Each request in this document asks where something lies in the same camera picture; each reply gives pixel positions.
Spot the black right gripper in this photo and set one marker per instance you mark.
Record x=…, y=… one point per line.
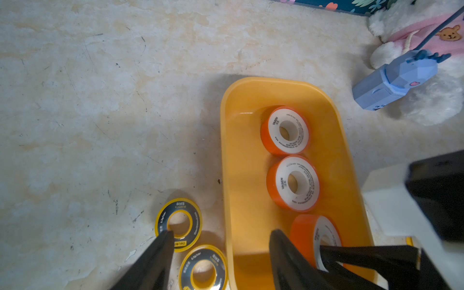
x=408, y=267

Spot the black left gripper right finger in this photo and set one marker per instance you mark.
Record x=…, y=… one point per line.
x=291, y=271

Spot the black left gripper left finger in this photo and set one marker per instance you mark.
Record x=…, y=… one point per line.
x=151, y=270

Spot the black yellow sealing tape roll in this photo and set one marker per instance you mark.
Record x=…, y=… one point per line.
x=184, y=218
x=204, y=268

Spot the orange white sealing tape roll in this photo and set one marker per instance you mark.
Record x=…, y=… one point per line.
x=309, y=233
x=285, y=132
x=293, y=184

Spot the yellow plastic storage box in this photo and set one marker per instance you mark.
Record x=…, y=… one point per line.
x=250, y=213

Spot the white plush bear pink shirt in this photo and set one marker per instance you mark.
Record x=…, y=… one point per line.
x=427, y=31

